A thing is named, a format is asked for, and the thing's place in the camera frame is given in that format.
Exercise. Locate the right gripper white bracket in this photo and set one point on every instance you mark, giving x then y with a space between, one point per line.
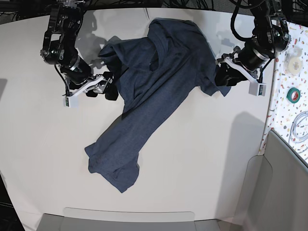
98 84

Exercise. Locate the dark blue t-shirt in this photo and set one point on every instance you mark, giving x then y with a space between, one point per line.
153 75

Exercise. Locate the clear tape roll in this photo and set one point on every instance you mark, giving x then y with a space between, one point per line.
293 63

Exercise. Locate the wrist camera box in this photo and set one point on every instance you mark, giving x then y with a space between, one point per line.
70 101
257 89

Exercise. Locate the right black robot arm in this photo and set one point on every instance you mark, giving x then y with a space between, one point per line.
58 49

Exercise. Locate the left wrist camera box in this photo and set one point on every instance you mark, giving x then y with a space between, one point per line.
257 89

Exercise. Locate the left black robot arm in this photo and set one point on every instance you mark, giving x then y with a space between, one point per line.
269 36

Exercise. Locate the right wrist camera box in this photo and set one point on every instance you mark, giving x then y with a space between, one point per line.
70 101

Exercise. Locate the grey chair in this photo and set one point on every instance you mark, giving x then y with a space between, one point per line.
75 219
274 195

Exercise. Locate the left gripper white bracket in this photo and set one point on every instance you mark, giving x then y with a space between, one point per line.
240 65

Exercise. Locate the green tape roll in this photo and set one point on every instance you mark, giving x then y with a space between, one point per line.
293 95

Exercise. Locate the terrazzo patterned side table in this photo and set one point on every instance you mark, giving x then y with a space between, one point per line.
289 120

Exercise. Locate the grey chair at bottom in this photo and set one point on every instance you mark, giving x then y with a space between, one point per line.
75 219

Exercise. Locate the grey chair at right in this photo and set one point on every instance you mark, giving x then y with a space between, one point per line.
274 195

